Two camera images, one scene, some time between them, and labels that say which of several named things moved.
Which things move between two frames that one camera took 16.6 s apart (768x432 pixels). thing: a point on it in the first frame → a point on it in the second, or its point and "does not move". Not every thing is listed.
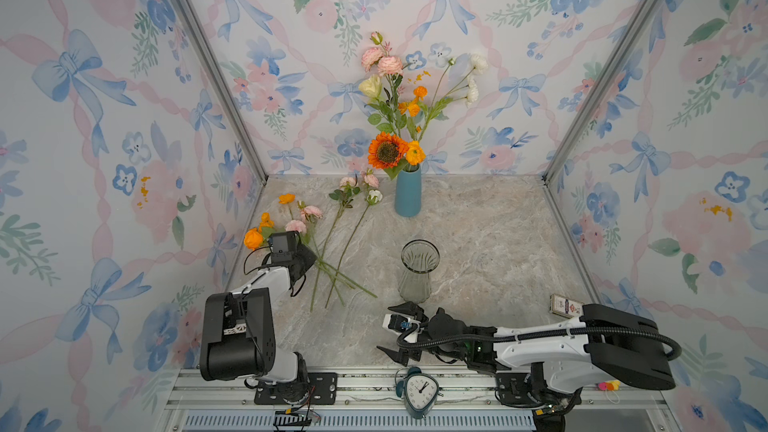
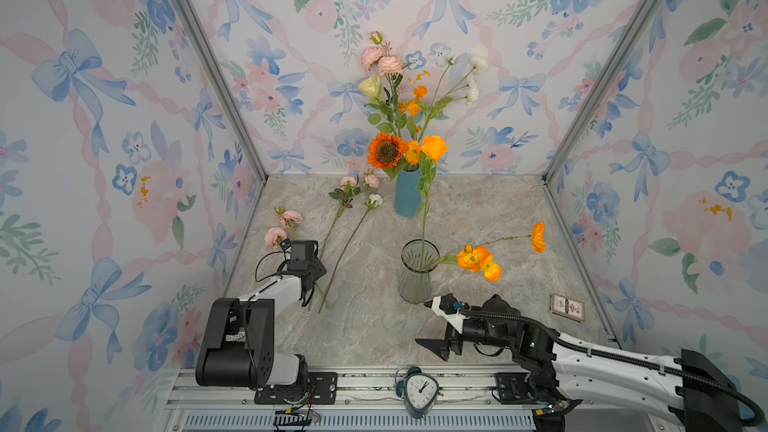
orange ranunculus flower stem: (254, 238) → (434, 147)
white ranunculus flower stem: (466, 88) does not move
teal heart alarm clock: (419, 391) does not move
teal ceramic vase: (408, 194) does not move
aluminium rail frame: (372, 401) does not move
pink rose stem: (336, 271) → (273, 236)
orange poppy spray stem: (287, 199) → (476, 258)
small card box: (564, 307) does not move
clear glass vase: (419, 257) does not move
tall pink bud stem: (386, 64) does not move
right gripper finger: (403, 356) → (439, 346)
